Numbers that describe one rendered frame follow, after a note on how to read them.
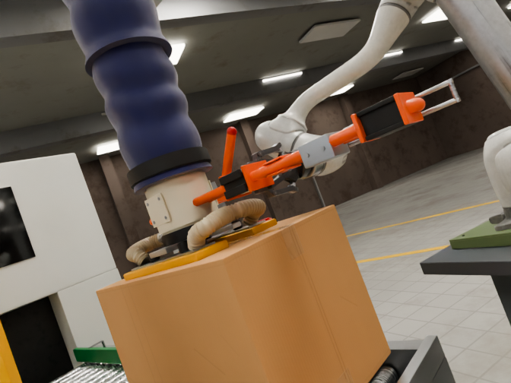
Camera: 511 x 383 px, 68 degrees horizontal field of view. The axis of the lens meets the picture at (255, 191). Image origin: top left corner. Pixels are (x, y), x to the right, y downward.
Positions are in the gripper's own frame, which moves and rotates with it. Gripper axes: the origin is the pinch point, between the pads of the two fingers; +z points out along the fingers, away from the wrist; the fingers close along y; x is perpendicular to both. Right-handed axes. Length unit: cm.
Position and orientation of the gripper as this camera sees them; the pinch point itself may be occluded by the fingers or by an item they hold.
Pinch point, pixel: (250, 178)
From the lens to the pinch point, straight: 85.7
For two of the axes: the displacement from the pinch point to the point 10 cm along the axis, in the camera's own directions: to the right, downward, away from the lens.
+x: -6.8, 2.8, 6.7
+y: 3.6, 9.3, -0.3
